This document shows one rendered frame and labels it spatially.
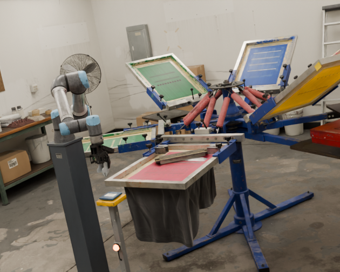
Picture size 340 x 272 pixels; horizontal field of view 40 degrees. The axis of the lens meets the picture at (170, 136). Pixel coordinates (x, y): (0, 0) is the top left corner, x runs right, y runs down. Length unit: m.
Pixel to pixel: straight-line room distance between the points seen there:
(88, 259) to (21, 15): 4.70
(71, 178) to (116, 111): 5.52
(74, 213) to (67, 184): 0.23
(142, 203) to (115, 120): 5.94
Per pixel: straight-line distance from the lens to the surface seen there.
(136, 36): 8.19
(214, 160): 3.08
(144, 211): 3.09
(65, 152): 3.36
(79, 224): 3.55
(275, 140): 3.68
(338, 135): 2.96
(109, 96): 8.87
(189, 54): 7.84
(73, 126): 2.75
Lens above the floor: 1.90
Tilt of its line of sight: 14 degrees down
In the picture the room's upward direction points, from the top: 9 degrees counter-clockwise
